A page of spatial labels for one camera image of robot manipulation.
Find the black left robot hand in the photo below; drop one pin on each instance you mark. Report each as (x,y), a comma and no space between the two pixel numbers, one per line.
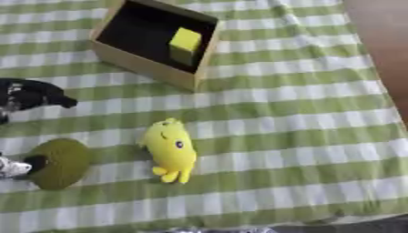
(29,94)

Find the tan cardboard box black inside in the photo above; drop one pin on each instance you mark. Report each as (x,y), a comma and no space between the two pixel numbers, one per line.
(139,62)

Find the olive green round cushion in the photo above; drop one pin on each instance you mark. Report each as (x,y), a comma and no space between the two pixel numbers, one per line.
(64,164)

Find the yellow soft toy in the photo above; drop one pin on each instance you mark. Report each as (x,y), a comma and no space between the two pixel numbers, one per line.
(170,148)

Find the yellow block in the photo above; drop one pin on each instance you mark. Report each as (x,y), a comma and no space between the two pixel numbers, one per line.
(185,42)

